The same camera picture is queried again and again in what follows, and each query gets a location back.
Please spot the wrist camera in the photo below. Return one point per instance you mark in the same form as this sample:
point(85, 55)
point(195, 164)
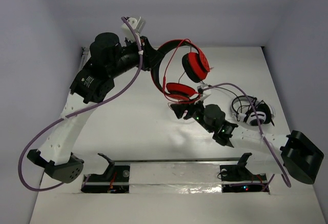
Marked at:
point(204, 91)
point(137, 23)

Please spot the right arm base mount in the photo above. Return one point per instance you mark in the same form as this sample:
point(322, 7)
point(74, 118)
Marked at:
point(237, 178)

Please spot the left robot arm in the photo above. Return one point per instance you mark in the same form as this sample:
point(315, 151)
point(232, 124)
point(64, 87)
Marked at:
point(108, 60)

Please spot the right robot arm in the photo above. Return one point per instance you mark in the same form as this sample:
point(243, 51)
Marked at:
point(293, 155)

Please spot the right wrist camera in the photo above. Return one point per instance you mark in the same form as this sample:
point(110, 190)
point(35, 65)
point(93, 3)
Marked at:
point(204, 91)

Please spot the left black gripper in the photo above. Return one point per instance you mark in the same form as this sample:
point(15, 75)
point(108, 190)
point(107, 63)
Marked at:
point(145, 54)

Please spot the aluminium side rail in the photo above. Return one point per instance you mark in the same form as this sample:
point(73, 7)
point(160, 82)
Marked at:
point(84, 57)

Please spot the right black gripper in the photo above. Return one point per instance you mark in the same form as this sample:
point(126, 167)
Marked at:
point(180, 109)

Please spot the white black headphones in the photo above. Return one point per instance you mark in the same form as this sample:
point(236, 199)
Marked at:
point(249, 109)

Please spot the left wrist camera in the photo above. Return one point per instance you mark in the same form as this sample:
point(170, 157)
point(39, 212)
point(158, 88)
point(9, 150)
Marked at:
point(137, 23)

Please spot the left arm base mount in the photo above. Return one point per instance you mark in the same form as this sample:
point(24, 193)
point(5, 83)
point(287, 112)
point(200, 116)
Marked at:
point(114, 180)

